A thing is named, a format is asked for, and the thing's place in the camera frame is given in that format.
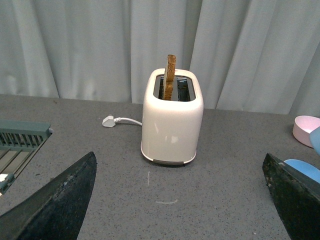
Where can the cream white toaster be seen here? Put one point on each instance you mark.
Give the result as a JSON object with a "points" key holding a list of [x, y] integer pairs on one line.
{"points": [[170, 129]]}

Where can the green dish rack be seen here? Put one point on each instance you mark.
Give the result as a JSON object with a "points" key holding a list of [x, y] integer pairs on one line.
{"points": [[19, 142]]}

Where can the light blue plastic cup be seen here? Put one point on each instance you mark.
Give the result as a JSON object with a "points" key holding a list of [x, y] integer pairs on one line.
{"points": [[305, 168]]}

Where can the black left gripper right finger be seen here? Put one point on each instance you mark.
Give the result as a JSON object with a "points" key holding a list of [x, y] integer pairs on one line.
{"points": [[296, 198]]}

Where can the pink plastic bowl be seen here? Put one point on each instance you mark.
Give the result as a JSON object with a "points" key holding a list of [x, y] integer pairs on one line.
{"points": [[303, 126]]}

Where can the grey pleated curtain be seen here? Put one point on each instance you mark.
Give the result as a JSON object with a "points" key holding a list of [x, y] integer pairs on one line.
{"points": [[248, 55]]}

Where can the toasted bread slice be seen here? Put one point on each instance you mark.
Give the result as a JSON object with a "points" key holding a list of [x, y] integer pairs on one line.
{"points": [[169, 76]]}

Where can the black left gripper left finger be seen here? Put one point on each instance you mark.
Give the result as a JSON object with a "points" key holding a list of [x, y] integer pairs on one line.
{"points": [[57, 210]]}

